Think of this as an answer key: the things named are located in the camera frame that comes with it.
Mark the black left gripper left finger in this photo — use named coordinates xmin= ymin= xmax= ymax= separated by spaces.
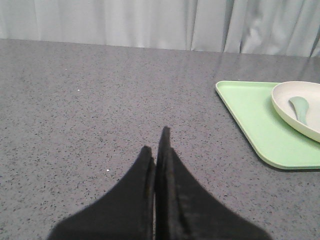
xmin=48 ymin=146 xmax=155 ymax=240

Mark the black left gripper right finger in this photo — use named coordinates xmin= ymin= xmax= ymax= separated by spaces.
xmin=155 ymin=126 xmax=271 ymax=240

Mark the beige round plate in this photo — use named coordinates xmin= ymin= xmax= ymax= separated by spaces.
xmin=271 ymin=81 xmax=320 ymax=142

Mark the light green serving tray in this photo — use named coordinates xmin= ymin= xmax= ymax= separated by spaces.
xmin=215 ymin=81 xmax=320 ymax=170

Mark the sage green plastic spoon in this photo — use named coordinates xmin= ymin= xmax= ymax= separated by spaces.
xmin=289 ymin=96 xmax=309 ymax=125

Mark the grey pleated curtain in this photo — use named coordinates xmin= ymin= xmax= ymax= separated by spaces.
xmin=0 ymin=0 xmax=320 ymax=57

